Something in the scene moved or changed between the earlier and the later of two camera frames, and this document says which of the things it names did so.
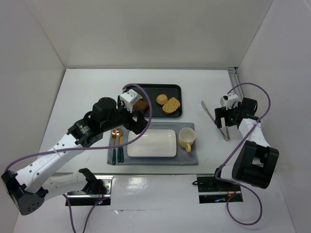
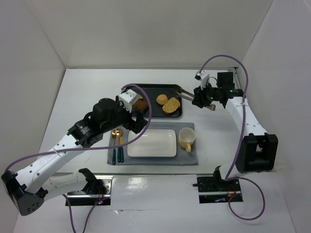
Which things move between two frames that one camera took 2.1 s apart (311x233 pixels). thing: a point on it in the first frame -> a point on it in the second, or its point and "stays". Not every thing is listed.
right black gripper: x=222 y=117 -> x=199 y=97
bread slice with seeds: x=171 y=106 stays
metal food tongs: x=227 y=138 -> x=184 y=94
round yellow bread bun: x=162 y=99 stays
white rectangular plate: x=154 y=143 stays
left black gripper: x=137 y=119 stays
